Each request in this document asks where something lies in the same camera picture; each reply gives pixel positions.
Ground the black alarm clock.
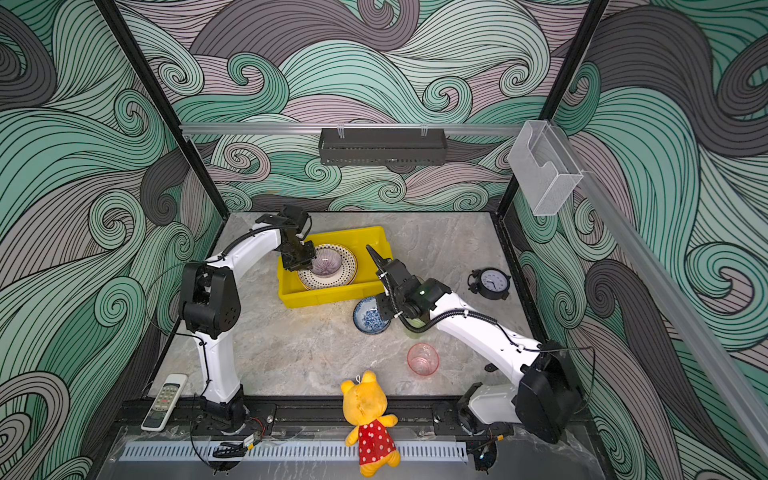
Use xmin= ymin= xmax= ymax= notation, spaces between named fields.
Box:
xmin=467 ymin=267 xmax=511 ymax=300

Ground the yellow plush bear red dress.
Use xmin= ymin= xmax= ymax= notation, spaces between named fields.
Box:
xmin=340 ymin=370 xmax=401 ymax=478

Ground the purple striped bowl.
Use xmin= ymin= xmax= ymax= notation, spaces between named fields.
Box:
xmin=311 ymin=247 xmax=343 ymax=277

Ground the yellow plastic bin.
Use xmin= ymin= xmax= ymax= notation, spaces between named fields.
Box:
xmin=277 ymin=225 xmax=394 ymax=310

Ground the clear acrylic wall holder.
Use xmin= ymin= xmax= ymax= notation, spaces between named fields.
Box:
xmin=507 ymin=120 xmax=583 ymax=217

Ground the black wall shelf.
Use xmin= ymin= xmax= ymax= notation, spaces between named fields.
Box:
xmin=318 ymin=128 xmax=448 ymax=166

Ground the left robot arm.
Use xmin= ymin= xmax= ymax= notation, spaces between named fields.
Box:
xmin=178 ymin=206 xmax=316 ymax=434

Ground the green plastic cup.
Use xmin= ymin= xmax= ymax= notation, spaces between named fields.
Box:
xmin=405 ymin=323 xmax=426 ymax=339

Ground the white slotted cable duct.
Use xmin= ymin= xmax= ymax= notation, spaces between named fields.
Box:
xmin=117 ymin=441 xmax=469 ymax=463

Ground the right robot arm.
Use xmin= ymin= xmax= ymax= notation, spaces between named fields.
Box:
xmin=366 ymin=245 xmax=586 ymax=444

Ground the pink plastic cup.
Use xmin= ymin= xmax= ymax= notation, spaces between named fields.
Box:
xmin=407 ymin=343 xmax=440 ymax=376

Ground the blue floral bowl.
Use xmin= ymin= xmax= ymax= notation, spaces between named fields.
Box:
xmin=353 ymin=297 xmax=391 ymax=335

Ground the white remote control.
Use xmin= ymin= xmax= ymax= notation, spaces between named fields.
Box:
xmin=141 ymin=374 xmax=188 ymax=432

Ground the dotted plate yellow rim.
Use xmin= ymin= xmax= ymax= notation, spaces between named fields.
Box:
xmin=298 ymin=244 xmax=358 ymax=290

